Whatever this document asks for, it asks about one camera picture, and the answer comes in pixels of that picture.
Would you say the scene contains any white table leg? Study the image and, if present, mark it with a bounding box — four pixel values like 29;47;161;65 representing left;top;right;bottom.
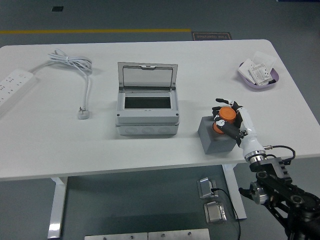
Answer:
47;176;69;239
223;163;248;221

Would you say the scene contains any purple plastic tray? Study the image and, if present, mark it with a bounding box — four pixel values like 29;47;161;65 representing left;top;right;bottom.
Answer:
236;61;281;91

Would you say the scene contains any printed socket package card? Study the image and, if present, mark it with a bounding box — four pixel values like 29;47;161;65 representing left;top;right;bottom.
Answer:
248;62;274;87

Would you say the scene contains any white power strip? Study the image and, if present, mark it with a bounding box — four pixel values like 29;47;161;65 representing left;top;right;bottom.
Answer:
0;69;37;117

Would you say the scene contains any grey metal plate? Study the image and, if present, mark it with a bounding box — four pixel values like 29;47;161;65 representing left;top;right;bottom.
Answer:
147;228;211;240
84;232;149;240

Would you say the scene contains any white square switch plate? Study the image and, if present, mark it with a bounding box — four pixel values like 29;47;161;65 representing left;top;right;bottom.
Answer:
237;58;255;82

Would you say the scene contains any grey box cover frame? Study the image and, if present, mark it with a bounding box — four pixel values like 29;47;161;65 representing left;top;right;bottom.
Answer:
115;88;181;127

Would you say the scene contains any orange cylindrical battery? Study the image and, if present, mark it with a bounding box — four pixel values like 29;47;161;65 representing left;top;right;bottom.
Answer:
212;106;238;134

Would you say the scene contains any white power cord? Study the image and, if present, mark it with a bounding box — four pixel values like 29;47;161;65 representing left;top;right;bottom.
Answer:
29;48;93;111

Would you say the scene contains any white power plug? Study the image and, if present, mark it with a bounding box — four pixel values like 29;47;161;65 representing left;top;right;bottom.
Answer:
77;106;91;120

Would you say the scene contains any metal floor socket box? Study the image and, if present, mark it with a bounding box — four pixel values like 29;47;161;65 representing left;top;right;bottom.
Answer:
203;201;228;224
196;177;219;200

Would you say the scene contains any clear plastic bag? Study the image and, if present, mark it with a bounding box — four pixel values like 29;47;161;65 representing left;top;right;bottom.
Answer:
251;51;278;69

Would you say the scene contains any black floor cable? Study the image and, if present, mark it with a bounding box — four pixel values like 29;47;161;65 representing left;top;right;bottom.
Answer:
210;187;241;240

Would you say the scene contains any grey cube holder block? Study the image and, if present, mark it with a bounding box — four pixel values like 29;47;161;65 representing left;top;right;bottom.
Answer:
198;115;242;155

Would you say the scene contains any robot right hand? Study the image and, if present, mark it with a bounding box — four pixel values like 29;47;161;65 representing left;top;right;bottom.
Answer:
211;97;266;159

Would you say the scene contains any grey plastic box base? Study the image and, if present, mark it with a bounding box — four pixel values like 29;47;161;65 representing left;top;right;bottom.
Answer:
116;121;181;137

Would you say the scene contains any dark floor sign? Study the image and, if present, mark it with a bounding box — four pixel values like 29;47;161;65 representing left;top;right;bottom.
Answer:
191;31;233;41

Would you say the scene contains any transparent hinged box lid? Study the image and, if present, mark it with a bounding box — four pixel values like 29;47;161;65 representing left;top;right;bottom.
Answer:
117;61;179;91

